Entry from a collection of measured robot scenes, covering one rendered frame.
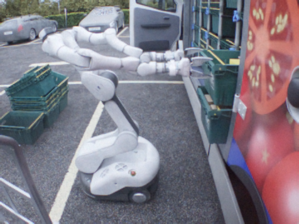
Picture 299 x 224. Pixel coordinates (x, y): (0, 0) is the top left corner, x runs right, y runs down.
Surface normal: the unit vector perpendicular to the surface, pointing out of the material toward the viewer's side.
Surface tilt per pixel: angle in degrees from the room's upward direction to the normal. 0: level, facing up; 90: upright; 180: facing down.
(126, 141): 90
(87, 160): 90
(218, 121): 93
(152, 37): 90
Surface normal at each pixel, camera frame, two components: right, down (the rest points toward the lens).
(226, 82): -0.02, 0.50
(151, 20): 0.37, 0.47
